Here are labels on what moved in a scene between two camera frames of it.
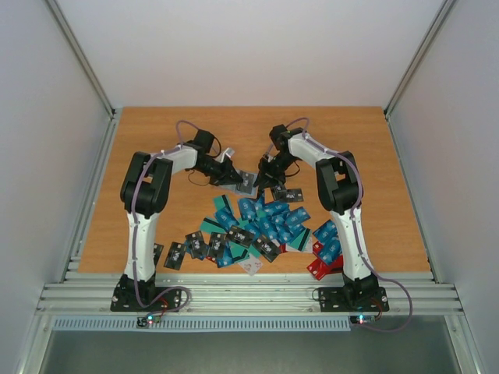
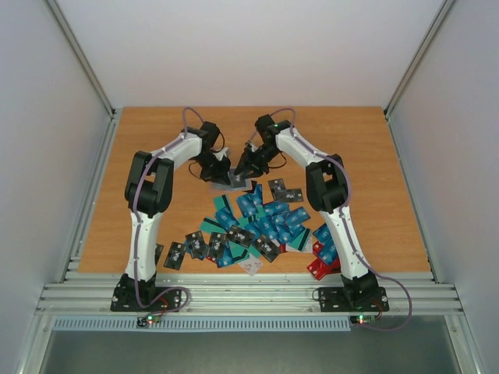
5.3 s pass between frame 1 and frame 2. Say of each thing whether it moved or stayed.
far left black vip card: stayed
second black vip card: stayed
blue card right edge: stayed
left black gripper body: stayed
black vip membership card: moved
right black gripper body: moved
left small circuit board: stayed
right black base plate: stayed
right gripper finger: moved
